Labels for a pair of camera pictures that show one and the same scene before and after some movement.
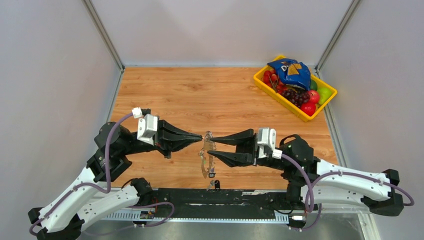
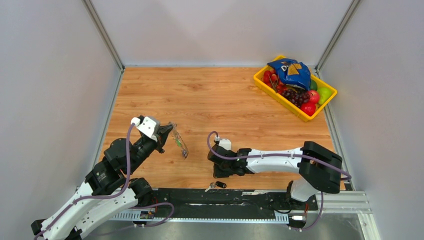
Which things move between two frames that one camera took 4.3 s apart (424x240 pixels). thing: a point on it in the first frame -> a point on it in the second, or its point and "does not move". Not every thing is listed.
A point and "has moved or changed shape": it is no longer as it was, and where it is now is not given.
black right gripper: (244, 141) -> (218, 174)
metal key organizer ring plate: (207, 158) has moved or changed shape
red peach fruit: (314, 96) does not move
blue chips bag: (292, 73) does not move
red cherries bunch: (271, 79) does not move
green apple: (324, 92) does not move
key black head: (217, 184) has moved or changed shape
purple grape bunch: (298, 98) does not move
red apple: (309, 108) does not move
